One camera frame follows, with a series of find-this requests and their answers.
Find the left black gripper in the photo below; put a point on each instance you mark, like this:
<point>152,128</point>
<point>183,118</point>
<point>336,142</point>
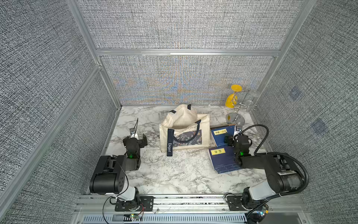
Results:
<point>140,142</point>

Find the clear wine glass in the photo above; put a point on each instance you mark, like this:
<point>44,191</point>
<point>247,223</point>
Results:
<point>249,101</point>

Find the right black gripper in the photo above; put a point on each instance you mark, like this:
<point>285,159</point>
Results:
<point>230,139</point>

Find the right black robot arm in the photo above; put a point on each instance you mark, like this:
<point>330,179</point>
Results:
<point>285,175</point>

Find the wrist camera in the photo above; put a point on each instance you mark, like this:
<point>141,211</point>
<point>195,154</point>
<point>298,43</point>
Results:
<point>133,133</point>
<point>237,130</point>

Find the cream canvas tote bag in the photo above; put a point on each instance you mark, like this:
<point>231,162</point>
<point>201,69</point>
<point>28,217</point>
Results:
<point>184,128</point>

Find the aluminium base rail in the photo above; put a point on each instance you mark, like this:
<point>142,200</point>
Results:
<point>187,209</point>

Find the yellow wine glass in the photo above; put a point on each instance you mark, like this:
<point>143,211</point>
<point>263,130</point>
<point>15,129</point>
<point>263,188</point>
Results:
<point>232,100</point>

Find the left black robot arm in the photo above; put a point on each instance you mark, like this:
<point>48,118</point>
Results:
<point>110,173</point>

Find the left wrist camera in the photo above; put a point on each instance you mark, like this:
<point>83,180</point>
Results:
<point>133,133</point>

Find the blue book stack in bag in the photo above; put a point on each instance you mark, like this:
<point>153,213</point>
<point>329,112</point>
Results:
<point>223,159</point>

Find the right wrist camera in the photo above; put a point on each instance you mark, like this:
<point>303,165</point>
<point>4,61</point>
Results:
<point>237,130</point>

